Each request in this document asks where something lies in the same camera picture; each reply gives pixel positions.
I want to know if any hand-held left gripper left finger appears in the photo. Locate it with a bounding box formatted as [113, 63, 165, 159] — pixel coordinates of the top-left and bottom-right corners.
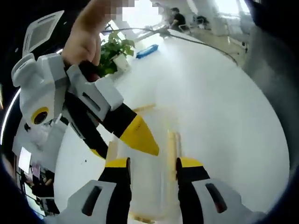
[59, 157, 133, 224]

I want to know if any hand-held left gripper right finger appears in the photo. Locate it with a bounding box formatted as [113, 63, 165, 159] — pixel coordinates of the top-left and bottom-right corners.
[176, 157, 260, 224]

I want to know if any person's right hand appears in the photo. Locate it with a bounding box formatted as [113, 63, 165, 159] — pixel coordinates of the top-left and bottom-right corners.
[61, 0, 106, 69]

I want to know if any green potted plant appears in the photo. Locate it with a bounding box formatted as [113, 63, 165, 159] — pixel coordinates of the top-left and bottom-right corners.
[97, 31, 136, 77]

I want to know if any clear tray with tan clasps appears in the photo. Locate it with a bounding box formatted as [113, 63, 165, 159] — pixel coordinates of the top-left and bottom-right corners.
[107, 102, 183, 223]

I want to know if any ceiling air conditioner vent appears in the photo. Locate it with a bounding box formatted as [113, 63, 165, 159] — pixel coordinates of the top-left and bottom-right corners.
[21, 10, 65, 57]

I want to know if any blue flat case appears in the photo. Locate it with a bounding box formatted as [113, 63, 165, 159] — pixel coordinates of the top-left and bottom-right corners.
[135, 43, 160, 60]

